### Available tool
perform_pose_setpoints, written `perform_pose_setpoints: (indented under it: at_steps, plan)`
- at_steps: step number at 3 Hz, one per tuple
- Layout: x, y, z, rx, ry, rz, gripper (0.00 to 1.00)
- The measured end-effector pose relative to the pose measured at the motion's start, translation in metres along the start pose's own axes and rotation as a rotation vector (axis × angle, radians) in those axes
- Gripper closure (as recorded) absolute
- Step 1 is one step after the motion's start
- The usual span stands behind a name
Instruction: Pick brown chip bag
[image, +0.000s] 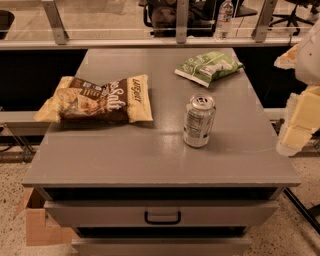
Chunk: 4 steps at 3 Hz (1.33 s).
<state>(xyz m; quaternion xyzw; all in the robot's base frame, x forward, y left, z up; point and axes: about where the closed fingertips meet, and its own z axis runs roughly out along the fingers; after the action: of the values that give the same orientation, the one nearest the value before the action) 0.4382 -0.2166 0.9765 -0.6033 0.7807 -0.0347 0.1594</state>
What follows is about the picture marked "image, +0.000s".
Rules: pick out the black drawer handle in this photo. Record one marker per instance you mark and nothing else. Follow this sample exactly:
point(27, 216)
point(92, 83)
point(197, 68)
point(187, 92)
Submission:
point(170, 219)

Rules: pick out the green chip bag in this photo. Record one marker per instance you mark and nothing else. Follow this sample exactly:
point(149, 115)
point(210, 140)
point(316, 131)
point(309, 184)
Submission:
point(208, 67)

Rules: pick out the silver soda can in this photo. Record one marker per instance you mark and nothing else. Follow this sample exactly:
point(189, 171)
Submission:
point(198, 120)

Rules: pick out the grey drawer cabinet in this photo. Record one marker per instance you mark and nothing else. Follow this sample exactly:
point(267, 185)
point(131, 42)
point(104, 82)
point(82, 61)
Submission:
point(150, 161)

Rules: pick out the top grey drawer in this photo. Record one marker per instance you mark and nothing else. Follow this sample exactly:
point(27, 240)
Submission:
point(127, 213)

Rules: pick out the clear plastic water bottle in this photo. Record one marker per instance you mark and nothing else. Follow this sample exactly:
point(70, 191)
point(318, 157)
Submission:
point(224, 20)

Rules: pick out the metal railing with glass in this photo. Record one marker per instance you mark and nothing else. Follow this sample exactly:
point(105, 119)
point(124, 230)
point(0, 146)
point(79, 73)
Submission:
point(115, 23)

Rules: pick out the brown and yellow chip bag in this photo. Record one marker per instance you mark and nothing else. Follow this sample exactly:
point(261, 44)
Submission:
point(125, 100)

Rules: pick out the black office chair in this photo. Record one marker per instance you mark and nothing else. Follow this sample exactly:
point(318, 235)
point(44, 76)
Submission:
point(292, 19)

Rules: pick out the grey drawer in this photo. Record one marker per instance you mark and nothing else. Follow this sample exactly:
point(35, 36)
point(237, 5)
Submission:
point(162, 247)
point(127, 213)

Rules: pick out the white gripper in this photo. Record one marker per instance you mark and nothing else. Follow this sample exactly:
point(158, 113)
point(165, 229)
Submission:
point(309, 60)

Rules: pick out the lower grey drawer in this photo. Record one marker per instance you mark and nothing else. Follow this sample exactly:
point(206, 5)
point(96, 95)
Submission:
point(162, 247)

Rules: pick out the brown cardboard box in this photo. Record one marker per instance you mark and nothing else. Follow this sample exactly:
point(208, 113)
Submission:
point(41, 228)

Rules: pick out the dark chair behind glass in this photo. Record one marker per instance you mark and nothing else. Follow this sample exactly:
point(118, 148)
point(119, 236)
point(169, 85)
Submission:
point(170, 18)

